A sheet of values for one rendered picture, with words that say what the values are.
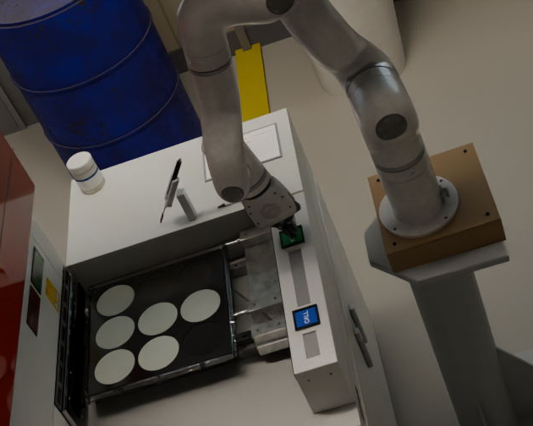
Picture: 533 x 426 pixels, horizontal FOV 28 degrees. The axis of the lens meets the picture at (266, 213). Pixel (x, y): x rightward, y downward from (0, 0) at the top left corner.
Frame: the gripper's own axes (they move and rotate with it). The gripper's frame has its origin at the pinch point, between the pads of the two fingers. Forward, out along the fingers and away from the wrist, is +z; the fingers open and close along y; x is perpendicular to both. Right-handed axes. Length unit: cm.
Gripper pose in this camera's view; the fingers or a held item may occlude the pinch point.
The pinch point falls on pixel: (289, 228)
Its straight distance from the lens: 243.8
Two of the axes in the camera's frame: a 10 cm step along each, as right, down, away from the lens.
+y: 8.6, -4.4, -2.7
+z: 5.1, 6.2, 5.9
